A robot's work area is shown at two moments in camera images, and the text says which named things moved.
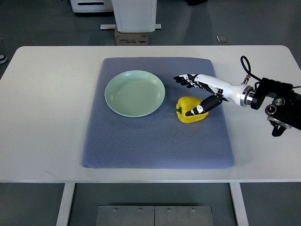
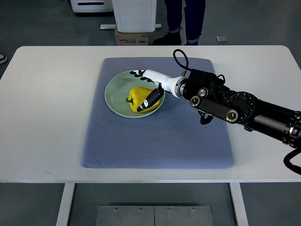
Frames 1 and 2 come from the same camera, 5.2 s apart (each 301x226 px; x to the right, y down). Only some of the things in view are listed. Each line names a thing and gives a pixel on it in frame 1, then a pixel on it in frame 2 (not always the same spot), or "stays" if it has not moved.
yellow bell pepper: x=185 y=104 -> x=136 y=95
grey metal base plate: x=153 y=215 stays
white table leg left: x=64 y=213 stays
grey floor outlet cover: x=222 y=39 stays
